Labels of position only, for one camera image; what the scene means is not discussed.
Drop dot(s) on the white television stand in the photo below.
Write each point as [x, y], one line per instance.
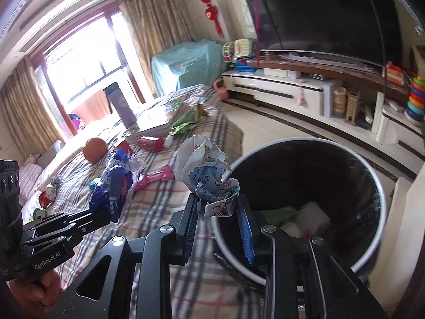
[298, 89]

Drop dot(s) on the orange towel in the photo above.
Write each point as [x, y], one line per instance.
[93, 106]

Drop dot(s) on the blue toy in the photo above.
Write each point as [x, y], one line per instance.
[247, 66]

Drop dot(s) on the green snack wrapper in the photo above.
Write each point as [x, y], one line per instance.
[186, 123]

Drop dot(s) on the wooden abacus toy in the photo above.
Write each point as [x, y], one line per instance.
[352, 106]

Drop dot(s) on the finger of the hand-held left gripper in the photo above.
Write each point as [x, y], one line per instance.
[88, 216]
[93, 231]

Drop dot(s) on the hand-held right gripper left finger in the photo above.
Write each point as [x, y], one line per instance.
[190, 231]

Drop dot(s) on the pink kettlebell toy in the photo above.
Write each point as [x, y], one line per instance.
[221, 89]

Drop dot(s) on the white foam fruit net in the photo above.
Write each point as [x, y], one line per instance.
[312, 217]

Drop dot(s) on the person's left hand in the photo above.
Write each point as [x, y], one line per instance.
[36, 295]

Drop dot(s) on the blue snack bag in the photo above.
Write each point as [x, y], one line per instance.
[114, 182]

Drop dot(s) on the white and green toy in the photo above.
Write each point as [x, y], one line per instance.
[229, 52]

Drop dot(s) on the beige sofa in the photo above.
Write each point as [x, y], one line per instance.
[36, 169]

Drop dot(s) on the black flat television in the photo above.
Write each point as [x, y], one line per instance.
[318, 16]

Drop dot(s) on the pink shiny wrapper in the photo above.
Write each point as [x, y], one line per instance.
[154, 177]

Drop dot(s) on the white printed paper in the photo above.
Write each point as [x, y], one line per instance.
[209, 182]

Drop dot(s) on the red hanging heart decoration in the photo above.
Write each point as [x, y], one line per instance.
[207, 3]

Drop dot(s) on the crumpled silver foil wrapper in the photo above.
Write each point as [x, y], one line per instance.
[57, 181]

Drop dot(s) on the toy phone board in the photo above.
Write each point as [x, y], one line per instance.
[245, 48]

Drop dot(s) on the orange round fruit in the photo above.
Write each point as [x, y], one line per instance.
[94, 150]

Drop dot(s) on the crushed green can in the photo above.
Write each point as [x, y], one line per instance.
[40, 213]

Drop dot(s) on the trash bin with black bag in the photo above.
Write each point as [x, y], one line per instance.
[308, 172]

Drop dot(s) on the crushed red can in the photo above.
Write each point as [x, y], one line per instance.
[46, 196]

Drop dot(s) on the green drink carton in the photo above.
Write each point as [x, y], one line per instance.
[280, 215]

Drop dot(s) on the stacked yellow jars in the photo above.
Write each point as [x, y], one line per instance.
[339, 101]

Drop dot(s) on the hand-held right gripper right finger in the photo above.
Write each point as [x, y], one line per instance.
[245, 234]

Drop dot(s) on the red toy telephone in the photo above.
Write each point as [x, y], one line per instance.
[395, 73]

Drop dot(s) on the beige curtain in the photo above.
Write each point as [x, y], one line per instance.
[156, 33]
[30, 113]

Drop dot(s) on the brown bag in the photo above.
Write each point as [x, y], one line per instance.
[418, 58]

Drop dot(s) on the balcony sliding door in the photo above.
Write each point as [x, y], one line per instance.
[129, 56]

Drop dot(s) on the ceiling air vent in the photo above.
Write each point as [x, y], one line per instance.
[63, 8]

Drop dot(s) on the teal cloth covered furniture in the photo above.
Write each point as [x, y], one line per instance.
[186, 66]

